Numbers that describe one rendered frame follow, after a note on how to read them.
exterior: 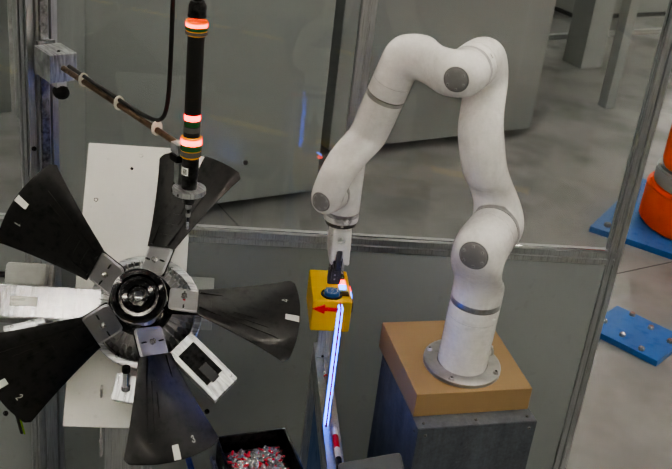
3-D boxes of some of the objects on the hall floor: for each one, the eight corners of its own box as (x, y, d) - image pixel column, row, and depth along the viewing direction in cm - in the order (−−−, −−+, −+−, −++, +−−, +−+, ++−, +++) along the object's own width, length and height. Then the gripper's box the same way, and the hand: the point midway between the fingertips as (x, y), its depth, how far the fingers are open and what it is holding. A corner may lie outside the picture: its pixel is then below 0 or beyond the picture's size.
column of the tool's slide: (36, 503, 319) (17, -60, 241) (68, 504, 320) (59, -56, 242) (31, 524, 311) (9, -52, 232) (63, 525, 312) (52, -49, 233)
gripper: (323, 203, 245) (316, 267, 253) (328, 230, 231) (320, 297, 239) (353, 204, 246) (345, 268, 254) (359, 232, 232) (350, 298, 240)
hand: (334, 275), depth 246 cm, fingers closed
